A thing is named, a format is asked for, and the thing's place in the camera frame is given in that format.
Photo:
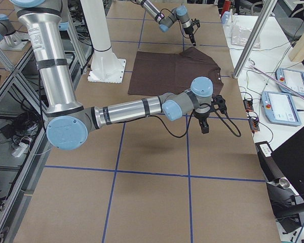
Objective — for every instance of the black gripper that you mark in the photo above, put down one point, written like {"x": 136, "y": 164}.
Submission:
{"x": 200, "y": 116}
{"x": 189, "y": 31}

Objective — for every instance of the brown t-shirt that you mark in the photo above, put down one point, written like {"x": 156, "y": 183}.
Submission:
{"x": 157, "y": 73}

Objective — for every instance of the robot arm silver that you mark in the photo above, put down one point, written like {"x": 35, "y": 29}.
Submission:
{"x": 164, "y": 15}
{"x": 69, "y": 123}

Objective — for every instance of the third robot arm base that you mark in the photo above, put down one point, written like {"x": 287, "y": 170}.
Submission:
{"x": 10, "y": 38}

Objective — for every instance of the red object at edge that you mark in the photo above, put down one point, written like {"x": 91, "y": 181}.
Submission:
{"x": 226, "y": 5}

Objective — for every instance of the silver foil bag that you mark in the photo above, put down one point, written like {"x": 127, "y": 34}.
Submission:
{"x": 240, "y": 35}

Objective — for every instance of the orange electronics board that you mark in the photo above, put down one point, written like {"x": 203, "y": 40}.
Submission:
{"x": 248, "y": 105}

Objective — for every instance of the near teach pendant tablet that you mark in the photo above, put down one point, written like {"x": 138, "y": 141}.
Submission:
{"x": 280, "y": 109}

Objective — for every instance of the black laptop computer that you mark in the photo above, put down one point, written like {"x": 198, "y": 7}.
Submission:
{"x": 289, "y": 157}

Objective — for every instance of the steel cup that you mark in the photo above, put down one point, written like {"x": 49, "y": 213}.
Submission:
{"x": 282, "y": 183}

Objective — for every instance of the wooden beam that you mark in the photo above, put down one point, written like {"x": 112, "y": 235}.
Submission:
{"x": 297, "y": 53}

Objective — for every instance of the black equipment stand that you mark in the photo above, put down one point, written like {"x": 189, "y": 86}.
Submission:
{"x": 288, "y": 207}

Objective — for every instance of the white power strip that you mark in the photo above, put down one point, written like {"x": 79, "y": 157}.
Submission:
{"x": 21, "y": 149}

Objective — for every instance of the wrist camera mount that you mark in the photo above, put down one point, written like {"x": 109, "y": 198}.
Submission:
{"x": 195, "y": 22}
{"x": 218, "y": 104}

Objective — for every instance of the aluminium frame post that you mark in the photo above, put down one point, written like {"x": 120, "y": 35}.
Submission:
{"x": 259, "y": 24}

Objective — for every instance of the white pedestal base plate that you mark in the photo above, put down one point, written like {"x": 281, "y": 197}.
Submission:
{"x": 106, "y": 67}

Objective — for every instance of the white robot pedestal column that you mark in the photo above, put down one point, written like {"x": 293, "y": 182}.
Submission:
{"x": 95, "y": 17}

